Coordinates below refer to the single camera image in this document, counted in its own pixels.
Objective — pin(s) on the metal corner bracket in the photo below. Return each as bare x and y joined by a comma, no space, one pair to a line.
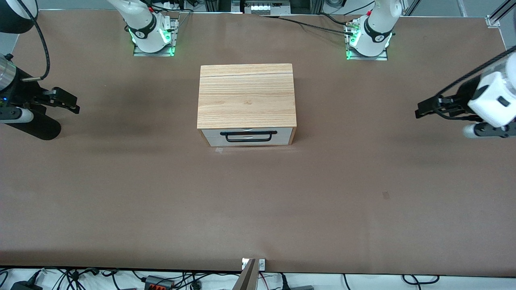
492,21

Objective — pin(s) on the black and orange connector block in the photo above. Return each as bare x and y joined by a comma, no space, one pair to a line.
157,284

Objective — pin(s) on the aluminium frame profile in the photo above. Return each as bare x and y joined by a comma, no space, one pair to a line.
412,7

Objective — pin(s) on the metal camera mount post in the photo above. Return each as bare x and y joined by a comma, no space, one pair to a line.
250,278

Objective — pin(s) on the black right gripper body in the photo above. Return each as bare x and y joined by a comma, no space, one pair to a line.
20,93

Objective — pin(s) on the light wooden drawer cabinet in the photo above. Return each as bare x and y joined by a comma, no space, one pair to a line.
246,96

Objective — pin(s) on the dark grey box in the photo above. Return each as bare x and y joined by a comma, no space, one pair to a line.
300,287

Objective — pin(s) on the black power adapter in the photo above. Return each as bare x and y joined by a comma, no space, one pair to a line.
24,286

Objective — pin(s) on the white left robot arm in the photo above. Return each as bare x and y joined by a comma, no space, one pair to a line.
379,24

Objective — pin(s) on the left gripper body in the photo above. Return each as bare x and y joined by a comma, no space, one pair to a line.
460,96

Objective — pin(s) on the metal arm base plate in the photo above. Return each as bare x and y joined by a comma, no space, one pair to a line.
381,57
174,40

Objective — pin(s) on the white power strip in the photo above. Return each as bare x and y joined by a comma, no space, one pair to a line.
262,8

